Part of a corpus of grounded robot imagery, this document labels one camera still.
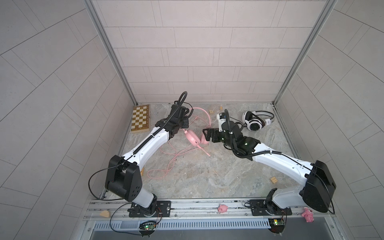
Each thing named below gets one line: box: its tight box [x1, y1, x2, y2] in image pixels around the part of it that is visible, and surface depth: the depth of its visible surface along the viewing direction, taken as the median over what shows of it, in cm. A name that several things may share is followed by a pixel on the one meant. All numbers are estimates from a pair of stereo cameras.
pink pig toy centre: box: [217, 203, 229, 213], surface depth 72 cm
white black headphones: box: [242, 110, 275, 131], surface depth 98 cm
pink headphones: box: [184, 107, 212, 157], surface depth 78 cm
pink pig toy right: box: [301, 207, 314, 223], surface depth 68 cm
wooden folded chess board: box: [131, 104, 150, 134], surface depth 107 cm
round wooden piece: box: [100, 210, 110, 218], surface depth 70 cm
